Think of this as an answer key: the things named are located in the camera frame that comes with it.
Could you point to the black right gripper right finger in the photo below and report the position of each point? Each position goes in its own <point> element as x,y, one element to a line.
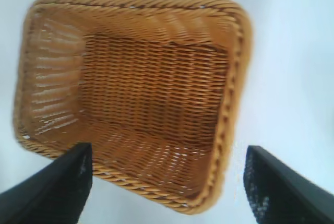
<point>281,192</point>

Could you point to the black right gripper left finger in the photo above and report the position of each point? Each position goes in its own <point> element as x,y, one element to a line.
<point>52,192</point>

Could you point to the woven wicker basket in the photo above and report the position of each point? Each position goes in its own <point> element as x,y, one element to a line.
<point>151,91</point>

